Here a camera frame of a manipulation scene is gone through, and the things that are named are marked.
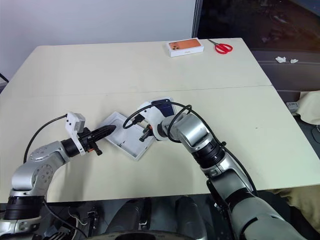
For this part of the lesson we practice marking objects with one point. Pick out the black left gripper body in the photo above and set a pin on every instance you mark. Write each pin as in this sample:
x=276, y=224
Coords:
x=87, y=137

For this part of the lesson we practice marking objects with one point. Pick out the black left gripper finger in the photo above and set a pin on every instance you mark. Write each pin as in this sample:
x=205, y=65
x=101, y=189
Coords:
x=106, y=128
x=105, y=134

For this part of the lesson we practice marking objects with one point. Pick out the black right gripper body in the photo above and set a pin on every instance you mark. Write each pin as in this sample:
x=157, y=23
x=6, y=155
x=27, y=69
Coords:
x=146, y=132

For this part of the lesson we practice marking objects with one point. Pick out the dark blue phone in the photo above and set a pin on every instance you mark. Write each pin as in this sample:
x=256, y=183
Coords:
x=166, y=107

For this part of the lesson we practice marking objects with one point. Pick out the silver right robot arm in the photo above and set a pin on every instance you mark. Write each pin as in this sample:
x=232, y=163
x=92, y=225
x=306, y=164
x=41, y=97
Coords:
x=225, y=170

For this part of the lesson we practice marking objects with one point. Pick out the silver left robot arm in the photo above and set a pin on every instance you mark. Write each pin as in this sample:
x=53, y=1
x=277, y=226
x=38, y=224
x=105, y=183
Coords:
x=37, y=167

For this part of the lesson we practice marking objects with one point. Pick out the white box with orange print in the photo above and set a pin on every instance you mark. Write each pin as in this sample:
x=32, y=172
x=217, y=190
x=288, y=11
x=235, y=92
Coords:
x=186, y=47

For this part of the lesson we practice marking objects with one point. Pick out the black machinery under table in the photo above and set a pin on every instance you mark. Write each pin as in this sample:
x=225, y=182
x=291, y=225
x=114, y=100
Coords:
x=82, y=220

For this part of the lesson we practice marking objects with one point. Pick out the white power strip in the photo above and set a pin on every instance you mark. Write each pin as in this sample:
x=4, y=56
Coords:
x=293, y=105

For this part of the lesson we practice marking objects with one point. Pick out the crumpled white paper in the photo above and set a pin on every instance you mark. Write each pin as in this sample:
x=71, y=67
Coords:
x=281, y=59
x=294, y=60

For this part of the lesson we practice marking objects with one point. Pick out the beige cloth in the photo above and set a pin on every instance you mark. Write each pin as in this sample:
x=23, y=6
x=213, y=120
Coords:
x=310, y=105
x=300, y=200

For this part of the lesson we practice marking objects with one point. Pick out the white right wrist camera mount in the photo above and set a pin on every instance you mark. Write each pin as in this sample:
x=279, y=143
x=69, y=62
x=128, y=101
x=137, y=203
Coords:
x=156, y=117

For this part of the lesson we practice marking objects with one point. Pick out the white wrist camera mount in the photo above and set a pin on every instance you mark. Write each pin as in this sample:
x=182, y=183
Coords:
x=156, y=117
x=74, y=122

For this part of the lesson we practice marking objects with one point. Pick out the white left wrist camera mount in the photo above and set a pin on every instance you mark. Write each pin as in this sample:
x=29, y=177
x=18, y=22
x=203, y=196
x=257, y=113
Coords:
x=74, y=122

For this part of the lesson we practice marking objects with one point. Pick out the grey partition post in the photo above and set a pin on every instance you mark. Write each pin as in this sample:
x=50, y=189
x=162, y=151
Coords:
x=196, y=17

